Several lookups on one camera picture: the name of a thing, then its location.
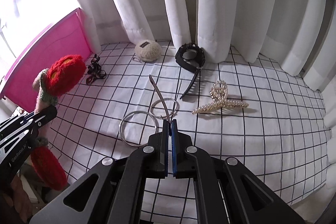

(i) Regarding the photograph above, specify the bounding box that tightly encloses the pink strawberry plush headband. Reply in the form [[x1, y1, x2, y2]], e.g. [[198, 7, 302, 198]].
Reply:
[[30, 55, 86, 190]]

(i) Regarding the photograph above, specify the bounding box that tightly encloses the black ribbon hair tie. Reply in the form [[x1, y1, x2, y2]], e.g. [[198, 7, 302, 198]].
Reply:
[[85, 53, 108, 85]]

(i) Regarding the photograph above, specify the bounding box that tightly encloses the thin metal hair pin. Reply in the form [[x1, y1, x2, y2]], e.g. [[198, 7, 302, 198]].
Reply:
[[149, 75, 171, 123]]

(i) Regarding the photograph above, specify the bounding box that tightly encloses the black digital wrist watch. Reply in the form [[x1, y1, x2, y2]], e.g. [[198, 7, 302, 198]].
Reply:
[[175, 43, 206, 99]]

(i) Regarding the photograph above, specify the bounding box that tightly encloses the silver bangle outer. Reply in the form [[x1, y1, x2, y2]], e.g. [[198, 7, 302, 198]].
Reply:
[[118, 110, 158, 147]]

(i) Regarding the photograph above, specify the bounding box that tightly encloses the white black grid cloth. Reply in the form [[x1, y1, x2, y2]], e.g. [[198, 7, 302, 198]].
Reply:
[[48, 42, 334, 222]]

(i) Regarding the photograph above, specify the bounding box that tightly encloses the pink plastic storage bin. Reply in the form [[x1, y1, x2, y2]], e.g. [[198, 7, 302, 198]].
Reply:
[[1, 8, 92, 112]]

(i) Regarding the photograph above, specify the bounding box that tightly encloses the pearl gold hair claw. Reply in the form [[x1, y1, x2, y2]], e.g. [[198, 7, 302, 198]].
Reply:
[[192, 80, 249, 114]]

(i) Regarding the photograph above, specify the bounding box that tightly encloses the silver bangle near watch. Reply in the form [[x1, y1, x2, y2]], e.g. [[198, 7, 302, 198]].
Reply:
[[149, 98, 179, 119]]

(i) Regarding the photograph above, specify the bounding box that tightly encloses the beige fluffy hair clip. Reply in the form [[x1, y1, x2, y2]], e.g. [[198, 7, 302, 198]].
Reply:
[[134, 40, 162, 63]]

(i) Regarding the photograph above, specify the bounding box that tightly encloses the white curtain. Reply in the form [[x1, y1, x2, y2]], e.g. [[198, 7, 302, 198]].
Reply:
[[77, 0, 335, 128]]

